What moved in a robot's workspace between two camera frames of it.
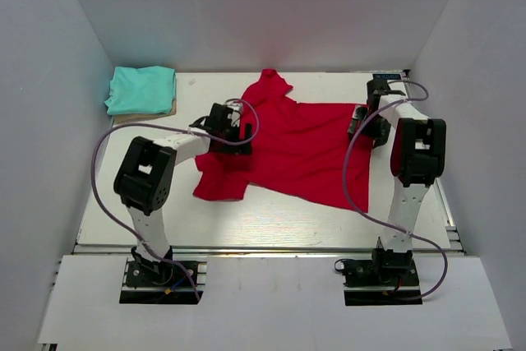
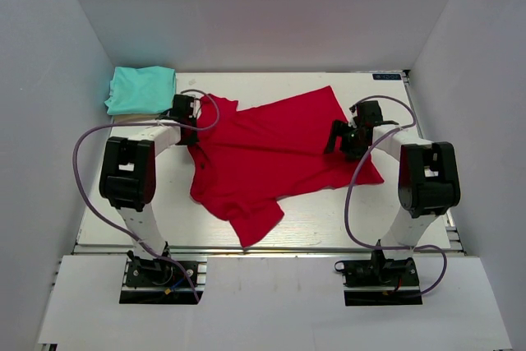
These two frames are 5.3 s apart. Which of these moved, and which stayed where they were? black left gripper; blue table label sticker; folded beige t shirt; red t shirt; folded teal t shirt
Moved: black left gripper; red t shirt
Stayed: folded beige t shirt; blue table label sticker; folded teal t shirt
